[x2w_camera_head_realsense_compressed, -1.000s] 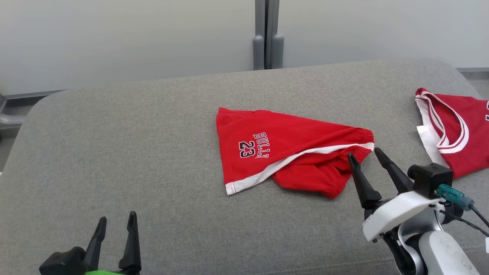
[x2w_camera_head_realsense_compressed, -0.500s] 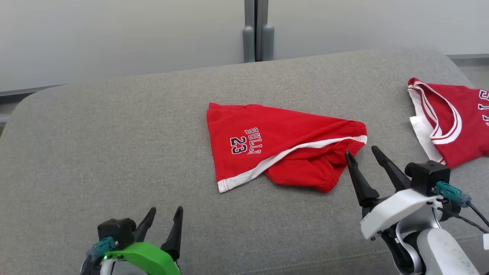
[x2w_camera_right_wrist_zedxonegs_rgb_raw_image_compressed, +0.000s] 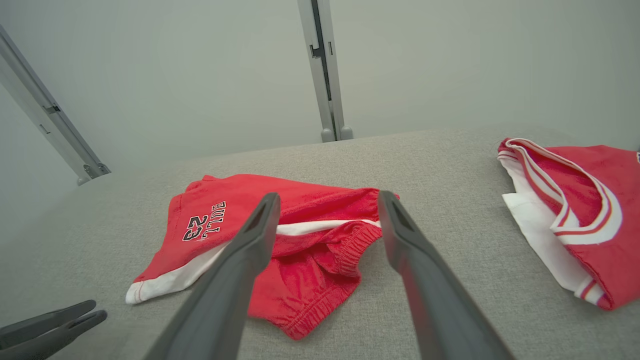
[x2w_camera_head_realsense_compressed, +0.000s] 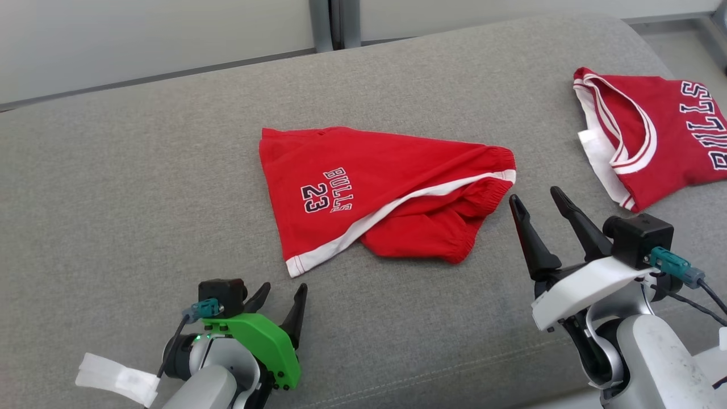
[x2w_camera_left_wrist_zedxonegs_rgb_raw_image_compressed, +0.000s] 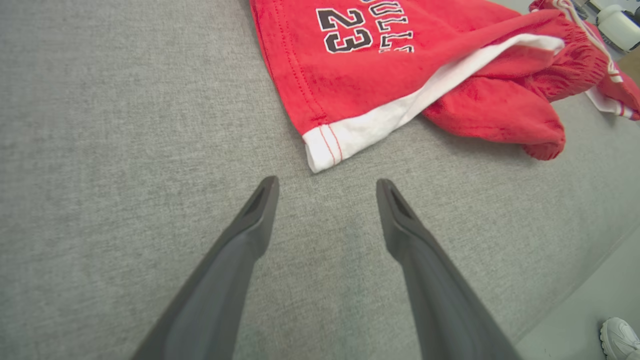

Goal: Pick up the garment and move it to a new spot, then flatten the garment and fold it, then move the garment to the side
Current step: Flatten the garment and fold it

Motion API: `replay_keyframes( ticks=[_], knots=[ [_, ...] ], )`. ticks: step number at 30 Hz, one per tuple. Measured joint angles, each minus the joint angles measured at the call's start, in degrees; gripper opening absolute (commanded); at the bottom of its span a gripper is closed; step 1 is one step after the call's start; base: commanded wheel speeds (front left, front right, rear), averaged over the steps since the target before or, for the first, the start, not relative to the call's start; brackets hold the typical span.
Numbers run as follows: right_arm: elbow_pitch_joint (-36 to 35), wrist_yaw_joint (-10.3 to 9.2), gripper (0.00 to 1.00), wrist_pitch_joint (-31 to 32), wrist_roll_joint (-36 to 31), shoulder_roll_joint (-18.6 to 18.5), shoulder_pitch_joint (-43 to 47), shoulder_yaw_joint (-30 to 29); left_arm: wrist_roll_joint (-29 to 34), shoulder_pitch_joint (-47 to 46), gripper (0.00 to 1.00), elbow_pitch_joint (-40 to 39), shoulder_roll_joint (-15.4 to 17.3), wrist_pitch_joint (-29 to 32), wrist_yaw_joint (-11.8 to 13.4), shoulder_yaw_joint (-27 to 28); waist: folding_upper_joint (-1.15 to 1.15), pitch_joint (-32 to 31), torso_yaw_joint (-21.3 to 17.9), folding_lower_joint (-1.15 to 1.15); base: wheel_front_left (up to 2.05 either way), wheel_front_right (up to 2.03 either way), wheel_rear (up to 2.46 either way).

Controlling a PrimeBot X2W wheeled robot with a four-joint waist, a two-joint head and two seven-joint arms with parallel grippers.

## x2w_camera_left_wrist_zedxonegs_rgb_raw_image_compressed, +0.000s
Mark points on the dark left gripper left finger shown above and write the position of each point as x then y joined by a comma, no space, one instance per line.
220,290

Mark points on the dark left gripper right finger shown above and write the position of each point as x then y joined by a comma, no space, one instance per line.
440,290

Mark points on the red and white shirt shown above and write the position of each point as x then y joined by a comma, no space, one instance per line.
350,85

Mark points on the grey fabric sofa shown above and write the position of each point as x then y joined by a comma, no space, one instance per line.
125,150

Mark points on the white sneaker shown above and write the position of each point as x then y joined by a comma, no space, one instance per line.
620,340

